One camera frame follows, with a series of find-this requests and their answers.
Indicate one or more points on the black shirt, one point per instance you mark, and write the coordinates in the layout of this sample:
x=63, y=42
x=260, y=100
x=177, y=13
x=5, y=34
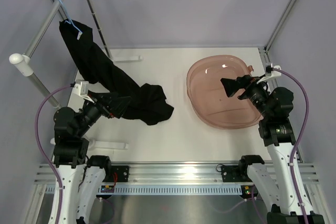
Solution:
x=148, y=102

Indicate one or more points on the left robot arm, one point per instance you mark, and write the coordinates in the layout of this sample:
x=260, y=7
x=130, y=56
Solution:
x=79, y=178

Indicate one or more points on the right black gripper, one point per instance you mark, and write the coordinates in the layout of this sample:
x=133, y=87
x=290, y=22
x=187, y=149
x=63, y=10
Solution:
x=231, y=86

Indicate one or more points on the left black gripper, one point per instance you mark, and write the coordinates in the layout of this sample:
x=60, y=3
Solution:
x=102, y=102

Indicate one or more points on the white slotted cable duct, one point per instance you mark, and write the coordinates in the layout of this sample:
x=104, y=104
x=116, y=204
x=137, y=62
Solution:
x=128, y=189

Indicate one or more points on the aluminium mounting rail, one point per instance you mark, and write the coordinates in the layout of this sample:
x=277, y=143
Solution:
x=184, y=173

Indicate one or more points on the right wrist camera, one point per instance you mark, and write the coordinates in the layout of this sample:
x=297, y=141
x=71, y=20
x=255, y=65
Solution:
x=271, y=72

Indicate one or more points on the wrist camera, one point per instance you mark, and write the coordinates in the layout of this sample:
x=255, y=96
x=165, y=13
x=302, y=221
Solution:
x=271, y=72
x=81, y=88

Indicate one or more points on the pink plastic basin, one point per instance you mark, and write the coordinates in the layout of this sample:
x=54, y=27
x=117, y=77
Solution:
x=208, y=97

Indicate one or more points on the light blue wire hanger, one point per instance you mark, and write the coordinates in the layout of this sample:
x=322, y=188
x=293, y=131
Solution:
x=69, y=20

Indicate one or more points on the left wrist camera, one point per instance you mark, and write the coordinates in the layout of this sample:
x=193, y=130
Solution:
x=81, y=88

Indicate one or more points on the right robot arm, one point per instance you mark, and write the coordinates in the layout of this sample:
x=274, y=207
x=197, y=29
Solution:
x=285, y=197

